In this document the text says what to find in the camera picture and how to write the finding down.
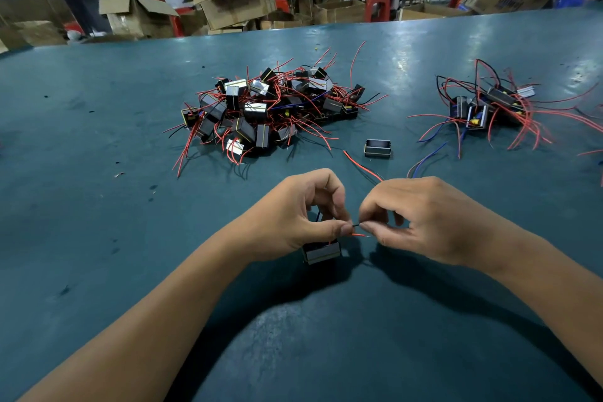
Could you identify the person's left hand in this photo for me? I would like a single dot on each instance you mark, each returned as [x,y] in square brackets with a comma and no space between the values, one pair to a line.
[282,222]

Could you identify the person's right hand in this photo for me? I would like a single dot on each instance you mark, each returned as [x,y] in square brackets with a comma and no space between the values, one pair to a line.
[438,222]

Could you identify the person's right thumb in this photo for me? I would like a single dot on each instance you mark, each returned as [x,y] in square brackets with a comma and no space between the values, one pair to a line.
[388,234]

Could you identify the person's left thumb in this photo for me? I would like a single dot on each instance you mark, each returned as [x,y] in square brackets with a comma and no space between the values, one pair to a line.
[327,230]

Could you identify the black transformer with thin leads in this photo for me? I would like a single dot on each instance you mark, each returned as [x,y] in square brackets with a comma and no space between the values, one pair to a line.
[322,251]

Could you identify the person's left forearm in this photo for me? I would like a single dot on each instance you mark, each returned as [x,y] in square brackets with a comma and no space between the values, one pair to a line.
[155,321]

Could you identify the person's right forearm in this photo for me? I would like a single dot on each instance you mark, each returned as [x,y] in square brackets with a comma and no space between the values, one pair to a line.
[551,284]

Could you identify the bare black transformer core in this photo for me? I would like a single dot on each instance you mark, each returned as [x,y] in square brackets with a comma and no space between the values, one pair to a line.
[377,148]

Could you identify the low open cardboard box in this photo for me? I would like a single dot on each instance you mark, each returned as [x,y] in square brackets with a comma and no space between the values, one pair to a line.
[339,11]

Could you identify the flat brown cardboard box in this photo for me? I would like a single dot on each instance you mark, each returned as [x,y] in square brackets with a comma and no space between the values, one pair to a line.
[428,11]

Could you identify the open cardboard box with flaps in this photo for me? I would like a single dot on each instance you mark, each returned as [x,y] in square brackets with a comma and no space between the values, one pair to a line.
[134,17]

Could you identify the blue plastic stool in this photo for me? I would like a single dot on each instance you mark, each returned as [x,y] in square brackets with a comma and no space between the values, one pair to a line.
[569,1]

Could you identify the dim brown cardboard box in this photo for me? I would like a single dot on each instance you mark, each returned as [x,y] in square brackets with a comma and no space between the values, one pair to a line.
[35,33]

